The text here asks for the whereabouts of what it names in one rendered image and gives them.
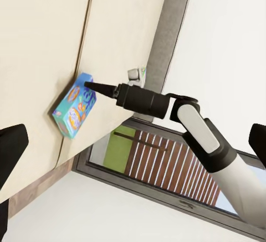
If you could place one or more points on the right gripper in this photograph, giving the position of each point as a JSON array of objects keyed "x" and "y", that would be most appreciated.
[{"x": 129, "y": 97}]

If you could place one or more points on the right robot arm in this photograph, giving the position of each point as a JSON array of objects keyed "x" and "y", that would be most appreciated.
[{"x": 240, "y": 186}]

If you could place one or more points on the bed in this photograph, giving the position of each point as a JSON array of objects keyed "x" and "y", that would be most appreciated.
[{"x": 45, "y": 45}]

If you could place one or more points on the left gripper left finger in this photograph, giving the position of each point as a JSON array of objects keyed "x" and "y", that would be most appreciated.
[{"x": 13, "y": 142}]

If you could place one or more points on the door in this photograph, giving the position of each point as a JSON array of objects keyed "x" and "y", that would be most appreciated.
[{"x": 156, "y": 163}]

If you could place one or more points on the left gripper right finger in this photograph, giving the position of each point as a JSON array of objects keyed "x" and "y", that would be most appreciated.
[{"x": 257, "y": 141}]

